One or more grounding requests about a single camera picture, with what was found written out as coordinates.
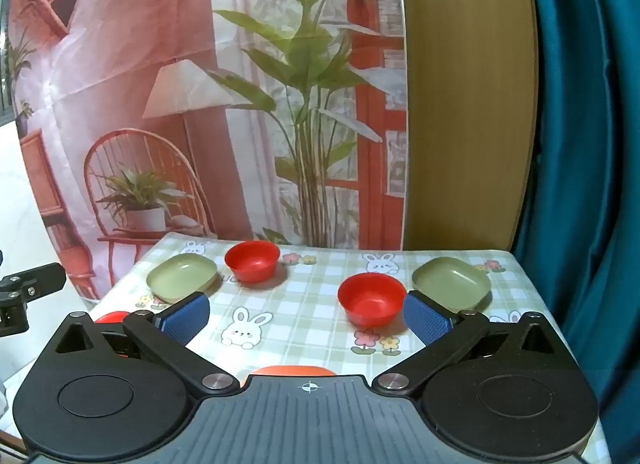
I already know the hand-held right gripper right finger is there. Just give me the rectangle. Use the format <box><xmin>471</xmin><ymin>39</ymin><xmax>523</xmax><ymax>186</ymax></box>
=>
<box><xmin>372</xmin><ymin>291</ymin><xmax>571</xmax><ymax>397</ymax></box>

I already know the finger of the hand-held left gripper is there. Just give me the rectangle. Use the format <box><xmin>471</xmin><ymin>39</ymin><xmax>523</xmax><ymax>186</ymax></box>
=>
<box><xmin>0</xmin><ymin>264</ymin><xmax>66</xmax><ymax>301</ymax></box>

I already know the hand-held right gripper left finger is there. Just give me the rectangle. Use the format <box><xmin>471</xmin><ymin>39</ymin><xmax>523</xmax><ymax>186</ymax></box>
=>
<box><xmin>47</xmin><ymin>292</ymin><xmax>237</xmax><ymax>399</ymax></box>

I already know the green plate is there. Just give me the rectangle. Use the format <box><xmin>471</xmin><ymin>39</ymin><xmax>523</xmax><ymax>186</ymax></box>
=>
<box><xmin>146</xmin><ymin>253</ymin><xmax>219</xmax><ymax>305</ymax></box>
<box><xmin>411</xmin><ymin>256</ymin><xmax>492</xmax><ymax>313</ymax></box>

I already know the small red bowl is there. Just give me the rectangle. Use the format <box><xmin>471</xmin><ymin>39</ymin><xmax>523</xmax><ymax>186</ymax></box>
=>
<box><xmin>224</xmin><ymin>240</ymin><xmax>281</xmax><ymax>283</ymax></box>
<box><xmin>337</xmin><ymin>272</ymin><xmax>407</xmax><ymax>329</ymax></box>

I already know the wooden panel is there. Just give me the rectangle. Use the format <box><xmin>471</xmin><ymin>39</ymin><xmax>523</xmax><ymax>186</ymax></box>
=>
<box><xmin>395</xmin><ymin>0</ymin><xmax>541</xmax><ymax>252</ymax></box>

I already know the teal curtain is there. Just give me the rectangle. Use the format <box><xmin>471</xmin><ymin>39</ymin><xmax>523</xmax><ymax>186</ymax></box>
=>
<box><xmin>510</xmin><ymin>0</ymin><xmax>640</xmax><ymax>464</ymax></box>

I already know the printed backdrop cloth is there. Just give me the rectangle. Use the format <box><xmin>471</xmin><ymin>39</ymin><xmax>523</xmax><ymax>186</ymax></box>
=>
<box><xmin>10</xmin><ymin>0</ymin><xmax>408</xmax><ymax>302</ymax></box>

